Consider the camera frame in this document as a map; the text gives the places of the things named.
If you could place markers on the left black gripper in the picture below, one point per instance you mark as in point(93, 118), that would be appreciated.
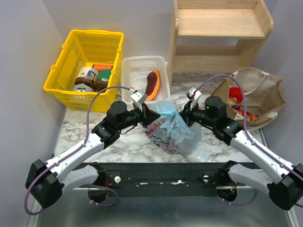
point(145, 116)

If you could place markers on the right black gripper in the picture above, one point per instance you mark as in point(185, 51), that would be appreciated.
point(187, 114)

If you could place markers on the light blue plastic bag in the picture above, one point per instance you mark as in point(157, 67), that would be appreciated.
point(170, 132)

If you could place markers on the red assorted candy bag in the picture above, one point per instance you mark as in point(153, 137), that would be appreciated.
point(249, 117)

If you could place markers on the brown burlap tote bag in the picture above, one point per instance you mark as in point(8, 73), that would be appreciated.
point(261, 95)

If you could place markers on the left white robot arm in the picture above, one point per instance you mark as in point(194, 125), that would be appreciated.
point(45, 180)

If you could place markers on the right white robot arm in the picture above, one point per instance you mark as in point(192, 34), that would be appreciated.
point(281, 180)

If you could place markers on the white plastic tray basket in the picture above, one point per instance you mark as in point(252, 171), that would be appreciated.
point(135, 71)

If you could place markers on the green brown-lid jar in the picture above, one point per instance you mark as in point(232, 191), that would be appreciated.
point(102, 79)

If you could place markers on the white brown-lid jar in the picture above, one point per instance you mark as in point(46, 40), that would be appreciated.
point(87, 76)

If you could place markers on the white small cup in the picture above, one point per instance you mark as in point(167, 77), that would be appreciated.
point(79, 88)

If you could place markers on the wooden shelf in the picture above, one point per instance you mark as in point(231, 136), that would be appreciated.
point(217, 35)

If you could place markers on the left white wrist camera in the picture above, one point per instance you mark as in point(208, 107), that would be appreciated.
point(138, 97)

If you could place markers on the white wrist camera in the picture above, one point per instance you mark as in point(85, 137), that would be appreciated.
point(138, 97)
point(193, 95)

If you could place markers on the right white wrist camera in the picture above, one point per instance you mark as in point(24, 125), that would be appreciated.
point(193, 95)

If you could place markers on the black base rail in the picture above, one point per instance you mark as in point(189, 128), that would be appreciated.
point(164, 179)

